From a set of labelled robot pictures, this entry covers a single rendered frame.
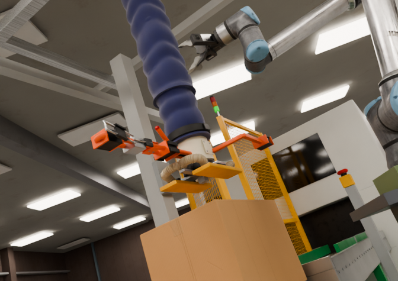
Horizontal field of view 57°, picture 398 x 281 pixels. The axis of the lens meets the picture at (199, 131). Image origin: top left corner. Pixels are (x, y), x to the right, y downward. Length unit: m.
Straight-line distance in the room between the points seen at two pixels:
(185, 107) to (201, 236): 0.69
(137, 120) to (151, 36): 1.57
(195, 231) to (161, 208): 1.79
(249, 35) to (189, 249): 0.86
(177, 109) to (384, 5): 0.99
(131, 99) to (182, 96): 1.79
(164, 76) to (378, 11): 1.00
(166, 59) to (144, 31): 0.22
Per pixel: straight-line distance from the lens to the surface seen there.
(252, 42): 1.49
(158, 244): 1.57
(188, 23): 4.23
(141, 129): 3.46
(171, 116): 1.84
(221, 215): 1.40
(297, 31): 1.69
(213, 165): 1.63
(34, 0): 3.20
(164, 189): 1.73
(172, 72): 1.93
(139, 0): 2.24
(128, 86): 3.69
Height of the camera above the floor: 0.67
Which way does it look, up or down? 22 degrees up
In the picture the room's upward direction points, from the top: 20 degrees counter-clockwise
